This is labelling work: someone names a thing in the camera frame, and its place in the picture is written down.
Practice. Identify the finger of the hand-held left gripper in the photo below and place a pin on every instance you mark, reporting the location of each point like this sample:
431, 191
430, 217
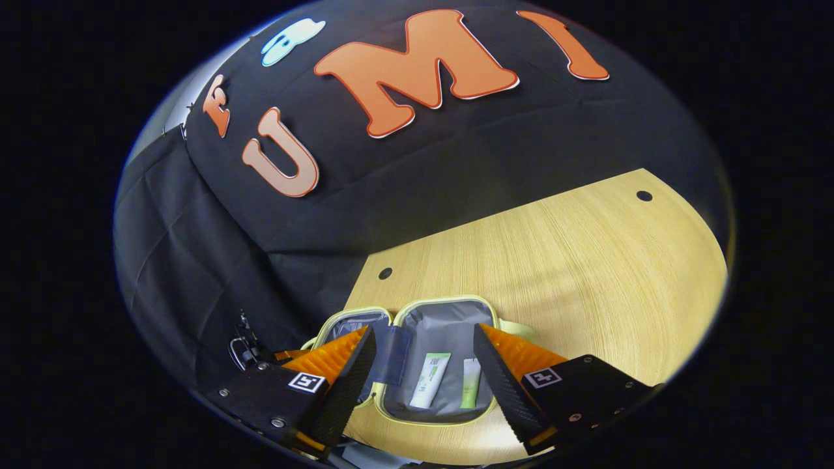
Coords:
290, 355

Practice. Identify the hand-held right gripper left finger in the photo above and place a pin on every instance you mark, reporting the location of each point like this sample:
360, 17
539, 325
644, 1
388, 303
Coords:
348, 391

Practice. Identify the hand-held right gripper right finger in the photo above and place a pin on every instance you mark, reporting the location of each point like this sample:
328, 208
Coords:
498, 384

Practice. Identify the green skin care tube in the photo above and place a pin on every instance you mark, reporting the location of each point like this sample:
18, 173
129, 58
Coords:
470, 384

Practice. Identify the pale yellow suitcase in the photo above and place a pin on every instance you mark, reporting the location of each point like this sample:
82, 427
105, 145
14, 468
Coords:
443, 326

